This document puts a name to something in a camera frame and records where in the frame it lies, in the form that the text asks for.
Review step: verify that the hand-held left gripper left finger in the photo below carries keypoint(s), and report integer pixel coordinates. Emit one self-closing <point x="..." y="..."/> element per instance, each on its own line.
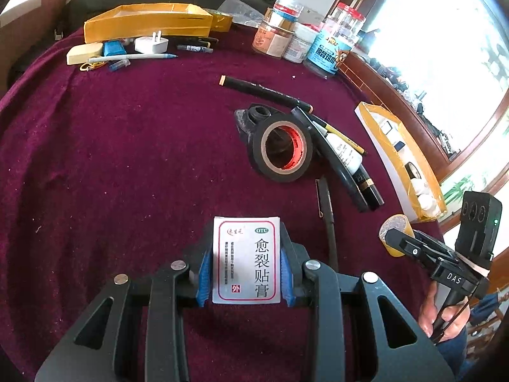
<point x="203" y="278"/>

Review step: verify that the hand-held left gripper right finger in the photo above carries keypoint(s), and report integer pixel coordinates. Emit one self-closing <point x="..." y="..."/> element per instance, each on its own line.
<point x="287" y="278"/>

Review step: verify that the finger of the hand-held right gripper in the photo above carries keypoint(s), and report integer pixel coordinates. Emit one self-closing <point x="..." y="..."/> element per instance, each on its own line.
<point x="401" y="243"/>
<point x="435" y="244"/>

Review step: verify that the white medicine box red border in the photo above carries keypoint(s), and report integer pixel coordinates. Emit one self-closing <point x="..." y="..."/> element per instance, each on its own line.
<point x="246" y="262"/>

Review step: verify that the black lipstick gold band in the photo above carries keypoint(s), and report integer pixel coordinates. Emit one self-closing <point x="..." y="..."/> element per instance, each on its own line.
<point x="370" y="191"/>

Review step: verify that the slim black pen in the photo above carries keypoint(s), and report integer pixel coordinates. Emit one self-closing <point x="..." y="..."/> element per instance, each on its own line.
<point x="328" y="223"/>

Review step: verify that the black tape roll white core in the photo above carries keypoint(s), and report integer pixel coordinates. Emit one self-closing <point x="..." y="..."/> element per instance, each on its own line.
<point x="407" y="170"/>

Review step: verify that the large yellow-edged white tray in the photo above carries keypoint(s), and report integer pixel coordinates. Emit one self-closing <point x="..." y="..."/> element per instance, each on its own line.
<point x="381" y="155"/>

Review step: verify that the thick black marker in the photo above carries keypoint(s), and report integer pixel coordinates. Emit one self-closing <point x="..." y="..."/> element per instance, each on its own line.
<point x="342" y="175"/>

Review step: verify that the small white carton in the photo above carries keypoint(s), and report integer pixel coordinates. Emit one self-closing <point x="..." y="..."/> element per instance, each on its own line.
<point x="385" y="128"/>

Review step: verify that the black tape roll red core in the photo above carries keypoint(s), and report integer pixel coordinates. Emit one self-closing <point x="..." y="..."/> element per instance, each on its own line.
<point x="258" y="155"/>

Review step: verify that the person's right hand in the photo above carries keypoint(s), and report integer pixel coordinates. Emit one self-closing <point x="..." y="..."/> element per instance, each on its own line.
<point x="425" y="310"/>

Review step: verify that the yellow black pen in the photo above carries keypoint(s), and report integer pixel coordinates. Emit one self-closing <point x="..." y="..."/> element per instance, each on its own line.
<point x="346" y="140"/>

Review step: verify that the windowsill clutter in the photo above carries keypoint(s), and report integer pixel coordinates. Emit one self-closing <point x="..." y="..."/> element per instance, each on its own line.
<point x="417" y="107"/>

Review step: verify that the maroon tablecloth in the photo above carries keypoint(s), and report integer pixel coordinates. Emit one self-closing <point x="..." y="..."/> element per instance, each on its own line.
<point x="119" y="147"/>

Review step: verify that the black wrapped roll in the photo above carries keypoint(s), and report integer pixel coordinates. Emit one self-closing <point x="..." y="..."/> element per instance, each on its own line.
<point x="248" y="121"/>

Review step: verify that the black marker beige caps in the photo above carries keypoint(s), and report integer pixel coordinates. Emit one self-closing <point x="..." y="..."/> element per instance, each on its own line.
<point x="262" y="90"/>

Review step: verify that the blue label plastic jar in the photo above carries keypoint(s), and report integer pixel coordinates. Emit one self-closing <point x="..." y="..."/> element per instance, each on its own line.
<point x="326" y="53"/>

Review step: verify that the white plastic tub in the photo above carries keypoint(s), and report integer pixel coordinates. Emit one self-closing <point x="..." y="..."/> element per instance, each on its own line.
<point x="298" y="45"/>

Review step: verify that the clear pen cap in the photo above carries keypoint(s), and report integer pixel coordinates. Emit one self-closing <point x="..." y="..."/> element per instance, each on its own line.
<point x="119" y="65"/>

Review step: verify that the black pen white label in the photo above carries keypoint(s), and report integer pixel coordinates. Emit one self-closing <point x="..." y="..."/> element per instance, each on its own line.
<point x="195" y="48"/>

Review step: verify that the clear jar red lid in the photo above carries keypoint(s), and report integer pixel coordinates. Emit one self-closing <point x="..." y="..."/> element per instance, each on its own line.
<point x="346" y="18"/>

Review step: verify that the blue white pen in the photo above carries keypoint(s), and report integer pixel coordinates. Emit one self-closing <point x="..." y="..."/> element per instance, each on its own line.
<point x="131" y="57"/>

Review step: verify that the clear jar peach label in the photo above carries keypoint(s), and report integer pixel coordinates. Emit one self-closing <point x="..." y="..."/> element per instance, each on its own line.
<point x="270" y="41"/>

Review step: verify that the black pen gold clip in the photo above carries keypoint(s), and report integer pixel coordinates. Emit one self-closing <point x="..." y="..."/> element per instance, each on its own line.
<point x="208" y="40"/>

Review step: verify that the white charger plug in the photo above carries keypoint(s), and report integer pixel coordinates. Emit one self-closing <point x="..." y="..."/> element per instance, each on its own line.
<point x="149" y="44"/>

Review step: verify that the yellow rubber band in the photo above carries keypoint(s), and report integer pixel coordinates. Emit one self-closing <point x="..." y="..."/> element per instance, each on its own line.
<point x="85" y="67"/>

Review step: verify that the blue eraser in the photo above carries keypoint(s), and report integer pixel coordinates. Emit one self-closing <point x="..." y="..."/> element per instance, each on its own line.
<point x="115" y="49"/>

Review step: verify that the beige eraser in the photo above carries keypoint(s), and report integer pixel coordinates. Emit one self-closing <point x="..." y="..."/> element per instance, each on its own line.
<point x="83" y="53"/>

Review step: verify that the yellow taped cardboard lid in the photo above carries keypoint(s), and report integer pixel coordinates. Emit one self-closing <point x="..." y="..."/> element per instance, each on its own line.
<point x="147" y="26"/>

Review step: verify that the clear plastic bag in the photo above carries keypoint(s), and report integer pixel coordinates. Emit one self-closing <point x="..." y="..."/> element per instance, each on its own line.
<point x="238" y="8"/>

